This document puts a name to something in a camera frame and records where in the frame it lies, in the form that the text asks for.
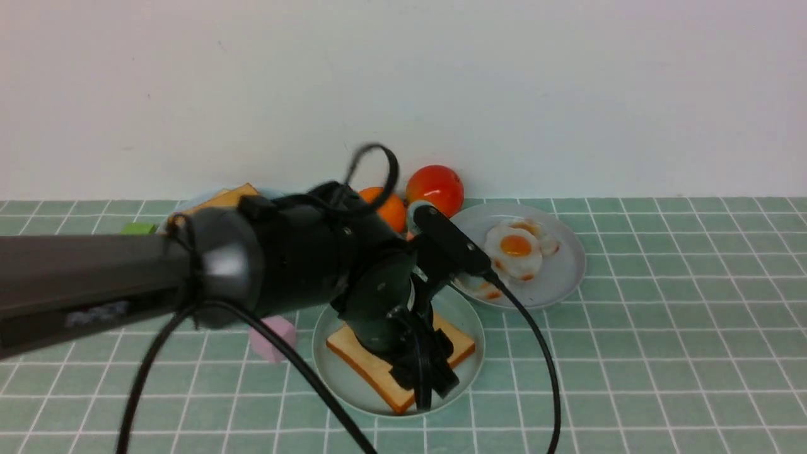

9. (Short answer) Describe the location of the green foam cube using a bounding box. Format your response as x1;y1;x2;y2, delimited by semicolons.
120;222;158;235

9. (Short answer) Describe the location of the pink foam cube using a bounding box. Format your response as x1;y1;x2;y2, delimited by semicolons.
248;315;298;364

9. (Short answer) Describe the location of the black cable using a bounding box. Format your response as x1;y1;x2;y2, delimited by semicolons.
115;144;562;454

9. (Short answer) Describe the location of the fried egg toy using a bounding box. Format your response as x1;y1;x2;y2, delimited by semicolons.
453;274;504;301
508;218;561;257
482;222;543;282

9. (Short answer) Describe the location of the toast slice bottom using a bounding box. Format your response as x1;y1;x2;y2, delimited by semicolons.
326;317;475;406

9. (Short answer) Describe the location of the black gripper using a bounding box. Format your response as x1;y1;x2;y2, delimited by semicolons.
335;249;460;412

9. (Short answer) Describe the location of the light green plate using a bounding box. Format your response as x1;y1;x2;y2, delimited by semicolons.
312;288;486;419

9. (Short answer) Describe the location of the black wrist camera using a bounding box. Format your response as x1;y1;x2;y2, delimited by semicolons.
407;201;493;293

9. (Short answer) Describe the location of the fried egg toy front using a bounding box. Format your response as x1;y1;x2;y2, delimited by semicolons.
453;274;504;301

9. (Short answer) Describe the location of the green checkered tablecloth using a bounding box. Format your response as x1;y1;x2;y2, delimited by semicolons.
1;197;806;453

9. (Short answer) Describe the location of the fried egg toy back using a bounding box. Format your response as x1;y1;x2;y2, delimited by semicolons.
508;218;561;257

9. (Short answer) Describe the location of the grey plate with eggs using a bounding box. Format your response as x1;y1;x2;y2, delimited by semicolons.
451;203;587;308

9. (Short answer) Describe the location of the orange fruit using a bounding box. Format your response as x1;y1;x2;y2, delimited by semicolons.
359;187;407;235

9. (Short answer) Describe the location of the red apple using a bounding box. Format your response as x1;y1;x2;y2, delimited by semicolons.
405;165;465;218

